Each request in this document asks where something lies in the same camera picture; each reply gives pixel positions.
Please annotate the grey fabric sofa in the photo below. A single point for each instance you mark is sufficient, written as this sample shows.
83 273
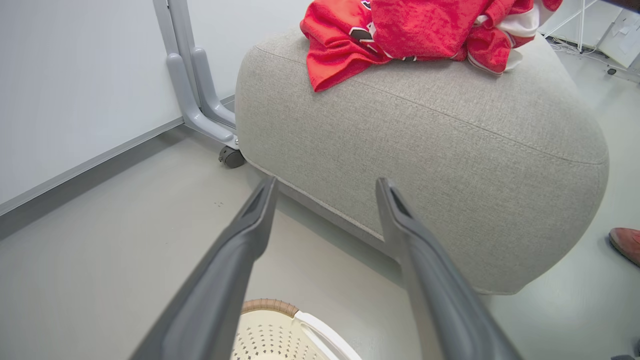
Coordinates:
425 150

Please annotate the long grey partition foot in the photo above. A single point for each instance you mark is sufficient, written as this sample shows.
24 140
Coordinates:
192 107

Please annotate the white tripod stand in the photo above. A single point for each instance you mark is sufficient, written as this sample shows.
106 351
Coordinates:
581 22

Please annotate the short grey partition foot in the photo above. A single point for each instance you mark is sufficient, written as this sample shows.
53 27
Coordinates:
210 90

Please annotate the red and white jersey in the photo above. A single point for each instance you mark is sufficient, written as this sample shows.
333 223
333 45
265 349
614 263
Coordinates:
400 30

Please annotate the grey partition post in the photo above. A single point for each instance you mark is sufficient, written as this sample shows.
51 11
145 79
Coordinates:
182 22
165 25

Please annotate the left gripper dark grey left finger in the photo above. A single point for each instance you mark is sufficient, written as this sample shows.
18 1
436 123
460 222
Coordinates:
215 285

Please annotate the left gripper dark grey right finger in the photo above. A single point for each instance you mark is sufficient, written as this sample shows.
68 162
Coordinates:
440 290

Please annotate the black caster wheel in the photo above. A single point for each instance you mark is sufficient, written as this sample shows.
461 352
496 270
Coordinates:
231 157

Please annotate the brown leather shoe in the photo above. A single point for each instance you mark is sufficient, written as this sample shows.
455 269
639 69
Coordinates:
627 244

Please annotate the white perforated laundry basket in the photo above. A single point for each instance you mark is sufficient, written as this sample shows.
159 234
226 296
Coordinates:
280 335

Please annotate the white board panel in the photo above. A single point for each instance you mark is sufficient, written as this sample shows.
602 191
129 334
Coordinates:
622 37

